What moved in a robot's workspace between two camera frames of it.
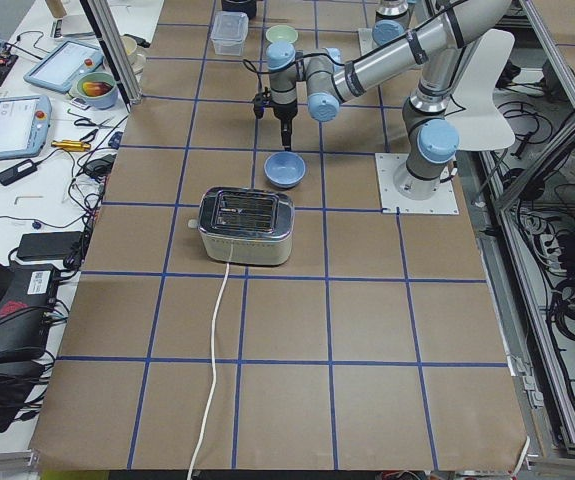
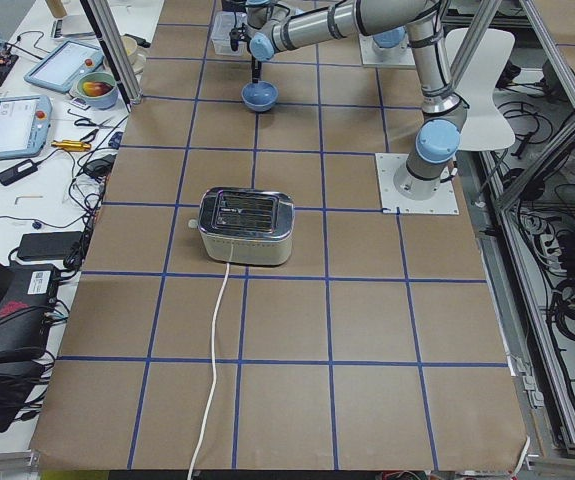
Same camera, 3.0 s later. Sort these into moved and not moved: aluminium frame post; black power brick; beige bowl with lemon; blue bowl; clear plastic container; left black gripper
Moved: blue bowl; left black gripper
Not moved: black power brick; beige bowl with lemon; clear plastic container; aluminium frame post
